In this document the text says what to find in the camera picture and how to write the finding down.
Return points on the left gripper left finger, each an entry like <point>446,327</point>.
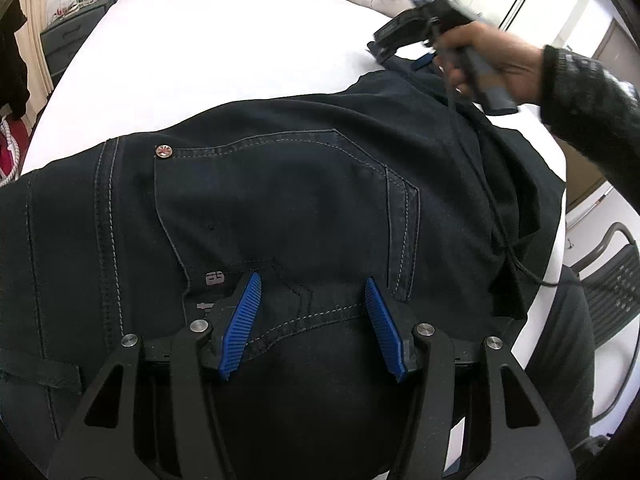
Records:
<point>150,413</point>

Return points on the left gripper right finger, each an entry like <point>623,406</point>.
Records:
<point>508,433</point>

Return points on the black denim pants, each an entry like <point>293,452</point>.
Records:
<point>142,234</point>

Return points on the person's right hand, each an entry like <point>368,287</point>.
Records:
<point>518,63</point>

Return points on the dark knit right sleeve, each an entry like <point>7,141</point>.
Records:
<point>588,108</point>

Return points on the black mesh chair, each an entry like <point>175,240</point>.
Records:
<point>612,292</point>

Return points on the red white bag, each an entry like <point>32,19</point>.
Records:
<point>15,140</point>

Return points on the black hanging garment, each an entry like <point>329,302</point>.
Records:
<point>13,76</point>

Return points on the dark grey nightstand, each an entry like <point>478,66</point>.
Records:
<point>62,40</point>

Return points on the beige curtain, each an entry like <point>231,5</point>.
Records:
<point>29,43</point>

